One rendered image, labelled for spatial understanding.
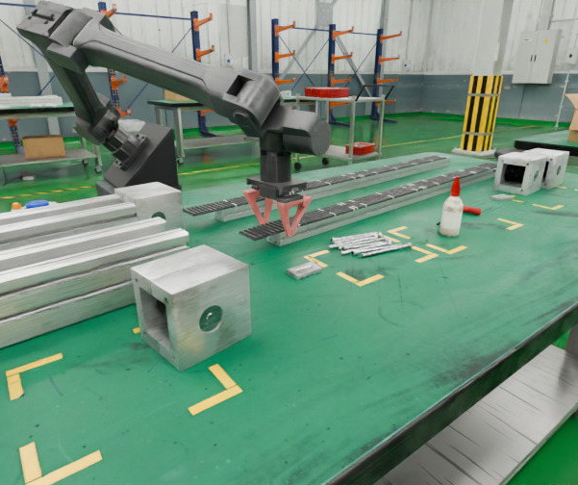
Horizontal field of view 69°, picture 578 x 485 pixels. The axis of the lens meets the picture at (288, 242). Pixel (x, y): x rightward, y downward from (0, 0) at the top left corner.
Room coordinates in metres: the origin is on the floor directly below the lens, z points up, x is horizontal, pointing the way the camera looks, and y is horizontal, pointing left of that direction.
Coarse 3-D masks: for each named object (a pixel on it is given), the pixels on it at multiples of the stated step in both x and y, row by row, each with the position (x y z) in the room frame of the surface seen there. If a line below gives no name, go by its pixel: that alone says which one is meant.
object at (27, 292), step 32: (128, 224) 0.61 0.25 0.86; (160, 224) 0.62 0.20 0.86; (0, 256) 0.48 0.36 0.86; (32, 256) 0.50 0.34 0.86; (64, 256) 0.48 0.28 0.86; (96, 256) 0.49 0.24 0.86; (128, 256) 0.51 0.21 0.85; (160, 256) 0.54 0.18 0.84; (0, 288) 0.42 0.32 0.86; (32, 288) 0.44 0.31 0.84; (64, 288) 0.46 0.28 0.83; (96, 288) 0.48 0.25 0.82; (128, 288) 0.51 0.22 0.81; (0, 320) 0.42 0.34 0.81; (32, 320) 0.43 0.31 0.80; (64, 320) 0.45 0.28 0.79
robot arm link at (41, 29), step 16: (32, 16) 0.88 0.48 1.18; (48, 16) 0.85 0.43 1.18; (64, 16) 0.85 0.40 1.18; (80, 16) 0.84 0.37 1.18; (32, 32) 0.83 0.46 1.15; (48, 32) 0.83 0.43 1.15; (64, 32) 0.82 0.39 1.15; (64, 80) 0.97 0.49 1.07; (80, 80) 0.98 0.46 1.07; (80, 96) 1.01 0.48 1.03; (96, 96) 1.07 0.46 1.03; (80, 112) 1.08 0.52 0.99; (96, 112) 1.09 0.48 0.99; (112, 112) 1.16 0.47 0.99; (80, 128) 1.11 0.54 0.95; (96, 128) 1.12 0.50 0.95; (96, 144) 1.16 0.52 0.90
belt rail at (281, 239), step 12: (468, 180) 1.22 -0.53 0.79; (480, 180) 1.26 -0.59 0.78; (420, 192) 1.04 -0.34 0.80; (432, 192) 1.08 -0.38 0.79; (384, 204) 0.94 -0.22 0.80; (396, 204) 0.97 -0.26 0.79; (408, 204) 1.00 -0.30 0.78; (336, 216) 0.83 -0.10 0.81; (348, 216) 0.85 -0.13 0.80; (360, 216) 0.88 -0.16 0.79; (372, 216) 0.91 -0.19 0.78; (300, 228) 0.76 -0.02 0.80; (312, 228) 0.79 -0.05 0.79; (324, 228) 0.81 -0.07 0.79; (276, 240) 0.73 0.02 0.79; (288, 240) 0.74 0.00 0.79
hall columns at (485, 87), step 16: (496, 0) 6.37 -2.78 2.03; (512, 0) 6.47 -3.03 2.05; (496, 16) 6.34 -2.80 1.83; (480, 32) 6.50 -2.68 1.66; (496, 32) 6.31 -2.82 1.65; (480, 48) 6.47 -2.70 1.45; (480, 64) 6.44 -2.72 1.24; (496, 64) 6.52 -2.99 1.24; (480, 80) 6.39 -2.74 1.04; (496, 80) 6.36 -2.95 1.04; (480, 96) 6.36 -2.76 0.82; (496, 96) 6.40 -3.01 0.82; (480, 112) 6.33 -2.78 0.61; (496, 112) 6.45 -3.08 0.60; (464, 128) 6.50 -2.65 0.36; (480, 128) 6.30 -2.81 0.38; (464, 144) 6.47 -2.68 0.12; (480, 144) 6.27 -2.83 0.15
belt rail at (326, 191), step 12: (444, 156) 1.52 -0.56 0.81; (408, 168) 1.33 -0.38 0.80; (420, 168) 1.39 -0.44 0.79; (432, 168) 1.43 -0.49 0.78; (360, 180) 1.17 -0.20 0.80; (372, 180) 1.22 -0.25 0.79; (384, 180) 1.25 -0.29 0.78; (300, 192) 1.02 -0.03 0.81; (312, 192) 1.05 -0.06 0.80; (324, 192) 1.08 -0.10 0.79; (336, 192) 1.11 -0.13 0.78; (264, 204) 0.95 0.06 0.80; (276, 204) 0.97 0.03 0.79; (216, 216) 0.89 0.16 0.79; (228, 216) 0.88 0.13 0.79; (240, 216) 0.90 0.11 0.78
